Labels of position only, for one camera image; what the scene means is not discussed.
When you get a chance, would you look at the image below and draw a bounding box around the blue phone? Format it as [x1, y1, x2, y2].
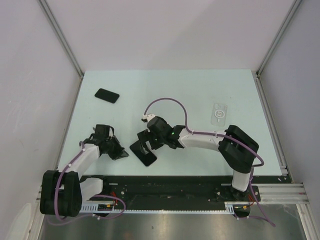
[129, 140, 157, 167]

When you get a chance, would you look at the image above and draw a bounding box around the black phone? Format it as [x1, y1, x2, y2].
[94, 88, 120, 104]

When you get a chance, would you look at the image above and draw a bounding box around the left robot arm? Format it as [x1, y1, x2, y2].
[39, 124, 129, 220]

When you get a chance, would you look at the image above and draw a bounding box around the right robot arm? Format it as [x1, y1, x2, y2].
[130, 114, 259, 201]

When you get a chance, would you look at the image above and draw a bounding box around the clear phone case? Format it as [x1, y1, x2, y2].
[211, 103, 228, 127]

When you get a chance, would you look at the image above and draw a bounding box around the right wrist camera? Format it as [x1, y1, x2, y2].
[141, 113, 156, 124]

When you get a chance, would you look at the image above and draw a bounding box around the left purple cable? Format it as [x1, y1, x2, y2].
[47, 141, 127, 225]

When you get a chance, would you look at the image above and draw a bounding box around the purple cable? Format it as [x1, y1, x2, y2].
[47, 141, 127, 225]
[144, 97, 276, 228]

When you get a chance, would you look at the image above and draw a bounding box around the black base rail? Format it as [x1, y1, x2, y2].
[97, 175, 248, 210]

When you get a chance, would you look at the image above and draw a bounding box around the white cable duct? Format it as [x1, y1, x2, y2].
[79, 202, 252, 215]

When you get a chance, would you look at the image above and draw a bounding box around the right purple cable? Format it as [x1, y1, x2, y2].
[144, 97, 276, 228]

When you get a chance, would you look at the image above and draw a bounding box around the left aluminium frame post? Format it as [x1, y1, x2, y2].
[37, 0, 84, 80]

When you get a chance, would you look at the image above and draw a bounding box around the aluminium frame post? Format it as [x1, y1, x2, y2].
[37, 0, 84, 80]
[255, 0, 304, 78]

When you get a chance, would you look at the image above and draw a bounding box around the right aluminium frame post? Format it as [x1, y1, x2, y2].
[255, 0, 304, 78]

